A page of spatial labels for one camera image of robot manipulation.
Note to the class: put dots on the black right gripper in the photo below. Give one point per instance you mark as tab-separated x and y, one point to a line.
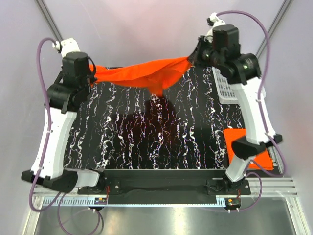
194	58

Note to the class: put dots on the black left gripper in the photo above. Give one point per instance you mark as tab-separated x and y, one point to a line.
92	78

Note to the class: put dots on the orange t-shirt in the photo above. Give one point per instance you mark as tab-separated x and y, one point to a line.
237	145
156	75

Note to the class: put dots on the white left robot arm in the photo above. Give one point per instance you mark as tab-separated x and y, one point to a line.
48	170

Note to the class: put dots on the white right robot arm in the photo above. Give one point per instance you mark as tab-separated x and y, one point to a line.
258	127

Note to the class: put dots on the white plastic mesh basket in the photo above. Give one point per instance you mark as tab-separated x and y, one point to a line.
225	93

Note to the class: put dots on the folded orange t-shirt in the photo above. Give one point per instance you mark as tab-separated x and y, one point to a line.
237	145

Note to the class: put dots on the white slotted cable duct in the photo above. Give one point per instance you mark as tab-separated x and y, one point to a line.
76	201

